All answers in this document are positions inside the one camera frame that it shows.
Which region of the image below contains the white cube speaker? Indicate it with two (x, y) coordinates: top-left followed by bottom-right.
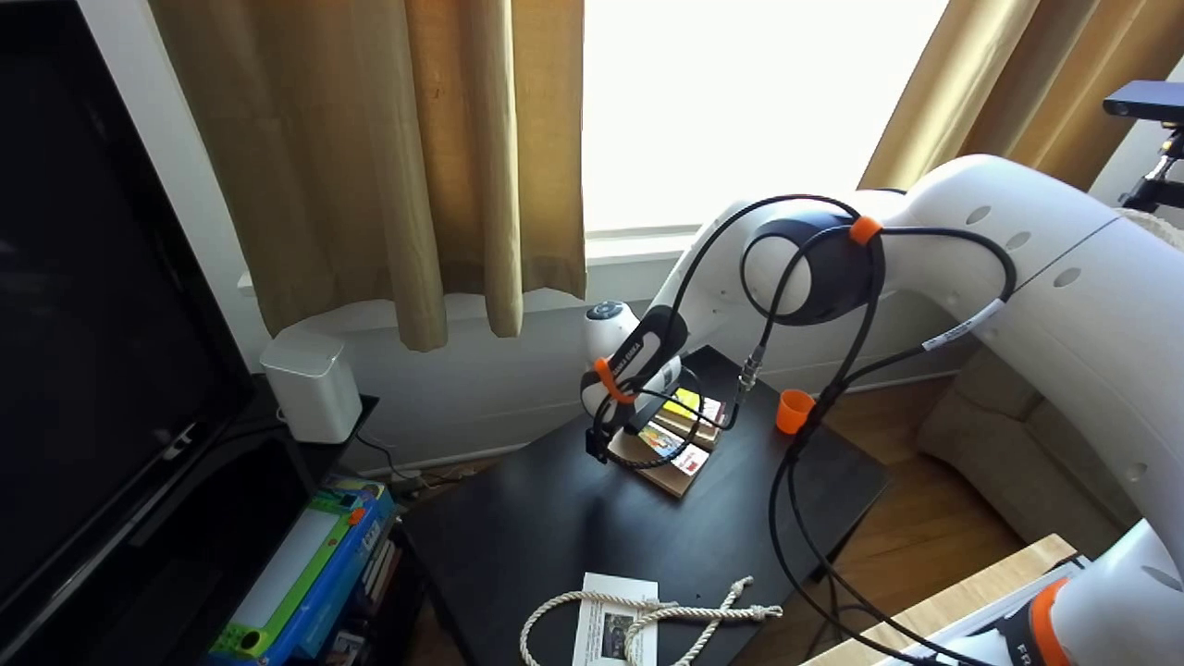
(256, 329), (366, 449)

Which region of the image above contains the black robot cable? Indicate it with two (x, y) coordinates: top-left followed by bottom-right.
(586, 187), (1022, 666)

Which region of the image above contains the orange plastic cup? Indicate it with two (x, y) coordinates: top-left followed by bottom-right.
(772, 384), (821, 440)

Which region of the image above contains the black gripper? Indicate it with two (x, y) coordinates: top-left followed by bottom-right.
(581, 305), (694, 464)

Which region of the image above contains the beige armchair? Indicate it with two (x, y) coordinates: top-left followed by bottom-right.
(914, 347), (1142, 560)

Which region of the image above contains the orange cable clip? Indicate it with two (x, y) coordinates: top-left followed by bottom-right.
(588, 360), (635, 406)
(848, 210), (889, 253)

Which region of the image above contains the black television stand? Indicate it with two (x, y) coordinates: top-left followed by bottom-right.
(0, 392), (420, 666)

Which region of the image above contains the black flat screen television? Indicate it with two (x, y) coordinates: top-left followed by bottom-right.
(0, 0), (271, 620)

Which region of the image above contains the white flat booklet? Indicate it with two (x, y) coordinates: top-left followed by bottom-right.
(566, 569), (663, 666)

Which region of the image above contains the light wooden board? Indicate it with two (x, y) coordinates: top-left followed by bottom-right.
(799, 528), (1085, 666)

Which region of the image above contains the tan window curtain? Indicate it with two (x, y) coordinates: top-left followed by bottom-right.
(143, 0), (588, 354)
(857, 0), (1184, 197)

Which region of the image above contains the blue game box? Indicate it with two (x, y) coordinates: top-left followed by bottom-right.
(263, 482), (398, 666)

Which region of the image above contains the bright window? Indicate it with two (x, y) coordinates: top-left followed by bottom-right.
(581, 0), (953, 238)

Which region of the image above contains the white rope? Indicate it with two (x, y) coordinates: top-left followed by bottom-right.
(513, 575), (788, 666)

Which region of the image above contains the small white box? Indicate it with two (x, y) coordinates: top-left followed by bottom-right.
(605, 422), (716, 503)

